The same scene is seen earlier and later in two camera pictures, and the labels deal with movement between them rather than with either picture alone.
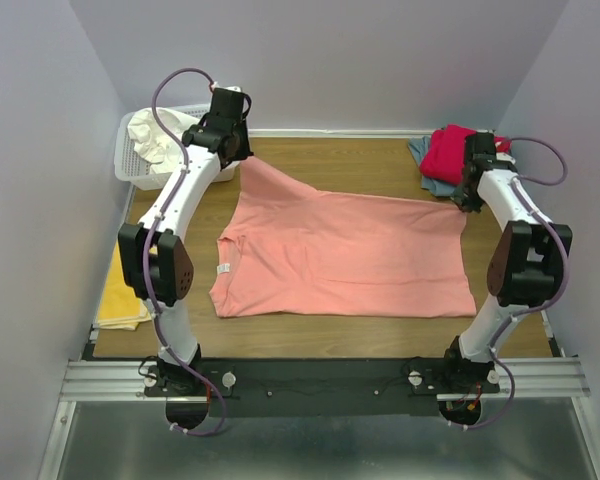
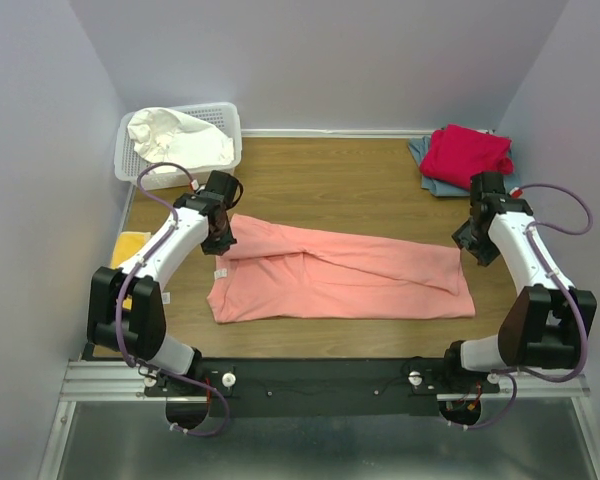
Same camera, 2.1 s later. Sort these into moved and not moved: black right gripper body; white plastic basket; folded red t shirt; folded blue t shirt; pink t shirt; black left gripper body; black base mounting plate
Moved: black left gripper body; black right gripper body; pink t shirt
Not moved: white plastic basket; black base mounting plate; folded blue t shirt; folded red t shirt
